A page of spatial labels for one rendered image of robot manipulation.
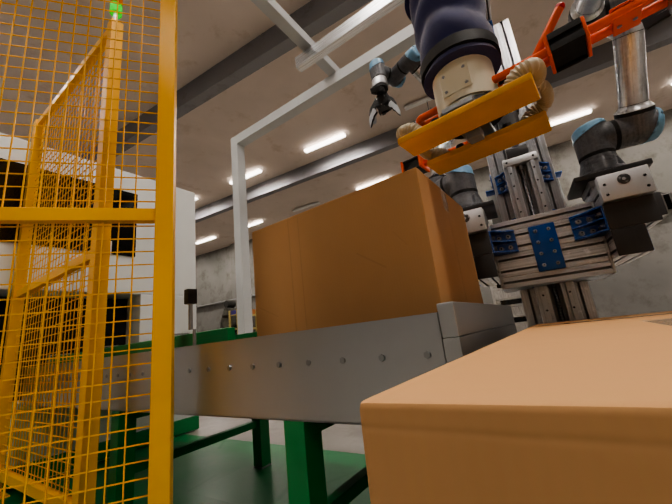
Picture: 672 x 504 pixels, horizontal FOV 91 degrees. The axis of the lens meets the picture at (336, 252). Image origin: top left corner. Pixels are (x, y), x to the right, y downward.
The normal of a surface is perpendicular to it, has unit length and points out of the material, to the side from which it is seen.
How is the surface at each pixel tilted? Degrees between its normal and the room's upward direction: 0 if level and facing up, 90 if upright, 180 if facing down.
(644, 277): 90
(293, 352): 90
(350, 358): 90
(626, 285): 90
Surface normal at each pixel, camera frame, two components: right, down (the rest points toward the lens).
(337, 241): -0.59, -0.14
